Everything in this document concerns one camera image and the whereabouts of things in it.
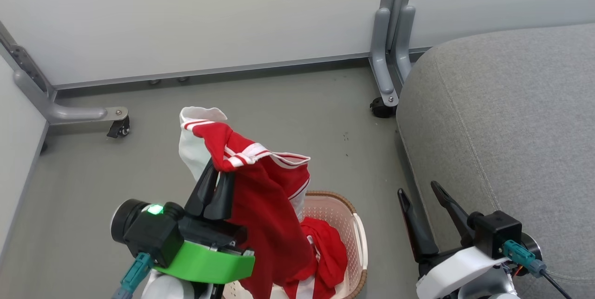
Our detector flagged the red jersey with white sleeves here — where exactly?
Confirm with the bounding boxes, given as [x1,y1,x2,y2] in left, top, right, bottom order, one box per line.
[179,106,317,299]

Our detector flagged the plain red garment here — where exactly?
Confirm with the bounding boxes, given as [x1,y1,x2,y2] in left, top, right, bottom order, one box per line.
[284,218,348,299]

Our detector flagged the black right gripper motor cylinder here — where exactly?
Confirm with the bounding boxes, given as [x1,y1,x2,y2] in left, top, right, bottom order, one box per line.
[521,233,542,262]

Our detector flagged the grey fabric sofa seat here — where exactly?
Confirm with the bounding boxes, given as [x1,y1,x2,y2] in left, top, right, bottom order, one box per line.
[396,24,595,299]

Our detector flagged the grey partition bottom rail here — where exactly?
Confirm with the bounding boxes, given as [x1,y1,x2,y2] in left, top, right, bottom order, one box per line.
[52,52,372,90]

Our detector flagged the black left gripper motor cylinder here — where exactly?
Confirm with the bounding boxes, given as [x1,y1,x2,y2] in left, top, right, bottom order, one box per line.
[111,199,150,244]

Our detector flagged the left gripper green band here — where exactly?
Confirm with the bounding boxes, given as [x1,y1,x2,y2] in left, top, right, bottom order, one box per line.
[153,159,255,285]

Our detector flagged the cream perforated laundry basket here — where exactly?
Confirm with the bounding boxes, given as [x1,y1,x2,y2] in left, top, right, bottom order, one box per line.
[222,191,368,299]

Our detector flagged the grey partition double post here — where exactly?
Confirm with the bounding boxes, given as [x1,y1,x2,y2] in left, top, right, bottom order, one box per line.
[369,0,417,107]

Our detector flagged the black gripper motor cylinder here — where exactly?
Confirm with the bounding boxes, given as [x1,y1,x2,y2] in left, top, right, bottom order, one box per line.
[521,233,542,262]
[111,199,150,244]

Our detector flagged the grey partition leg long bracket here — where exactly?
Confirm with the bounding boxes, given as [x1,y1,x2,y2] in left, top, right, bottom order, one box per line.
[0,22,129,126]

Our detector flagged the teal right cable connector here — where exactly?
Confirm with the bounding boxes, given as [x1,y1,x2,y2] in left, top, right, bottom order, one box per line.
[502,239,547,278]

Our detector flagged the teal cable connector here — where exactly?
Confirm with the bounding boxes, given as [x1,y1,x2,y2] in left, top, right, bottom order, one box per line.
[502,239,547,278]
[112,252,154,299]

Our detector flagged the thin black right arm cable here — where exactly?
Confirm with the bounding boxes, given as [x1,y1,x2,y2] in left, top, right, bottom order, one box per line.
[541,271,573,299]

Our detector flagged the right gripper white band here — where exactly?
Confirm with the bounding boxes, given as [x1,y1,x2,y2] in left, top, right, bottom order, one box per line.
[397,181,496,299]

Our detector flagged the teal left cable connector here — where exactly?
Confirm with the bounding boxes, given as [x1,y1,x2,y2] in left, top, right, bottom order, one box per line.
[112,252,154,299]

